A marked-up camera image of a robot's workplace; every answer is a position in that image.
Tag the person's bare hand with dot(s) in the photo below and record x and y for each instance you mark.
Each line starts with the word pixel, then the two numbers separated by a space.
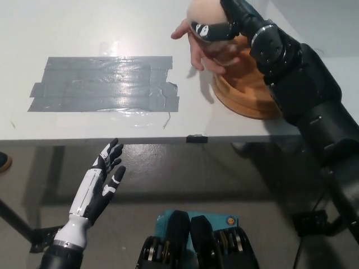
pixel 196 53

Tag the dark shoe with tan sole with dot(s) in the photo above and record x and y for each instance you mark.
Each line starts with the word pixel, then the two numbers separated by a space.
pixel 4 164

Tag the orange plush basket plate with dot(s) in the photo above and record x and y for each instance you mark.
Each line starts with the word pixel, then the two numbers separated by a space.
pixel 246 98

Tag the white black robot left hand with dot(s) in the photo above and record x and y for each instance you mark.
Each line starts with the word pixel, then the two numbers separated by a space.
pixel 87 196

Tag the small black tape piece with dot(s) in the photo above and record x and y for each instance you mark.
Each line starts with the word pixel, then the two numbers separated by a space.
pixel 197 139

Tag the grey table leg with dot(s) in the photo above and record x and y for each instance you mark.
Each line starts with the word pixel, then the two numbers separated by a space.
pixel 56 168

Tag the black stand with base plate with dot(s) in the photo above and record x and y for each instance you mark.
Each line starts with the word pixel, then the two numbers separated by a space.
pixel 15 221

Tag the grey duct tape patch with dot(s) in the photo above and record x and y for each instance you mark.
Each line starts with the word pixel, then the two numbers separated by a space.
pixel 101 84

